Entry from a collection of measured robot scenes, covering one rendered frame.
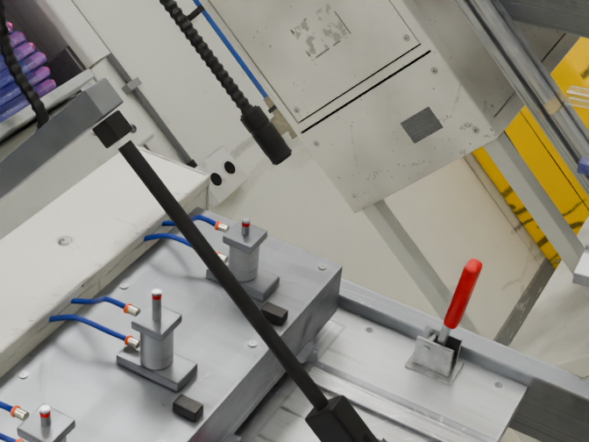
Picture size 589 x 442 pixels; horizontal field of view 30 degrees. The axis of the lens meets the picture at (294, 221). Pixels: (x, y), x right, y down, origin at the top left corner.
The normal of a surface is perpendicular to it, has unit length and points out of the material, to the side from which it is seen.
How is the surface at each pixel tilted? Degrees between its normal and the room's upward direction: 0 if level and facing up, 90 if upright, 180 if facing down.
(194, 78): 90
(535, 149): 91
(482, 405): 48
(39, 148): 90
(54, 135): 90
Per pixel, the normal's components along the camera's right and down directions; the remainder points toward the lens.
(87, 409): 0.07, -0.80
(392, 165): -0.49, 0.49
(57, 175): 0.64, -0.36
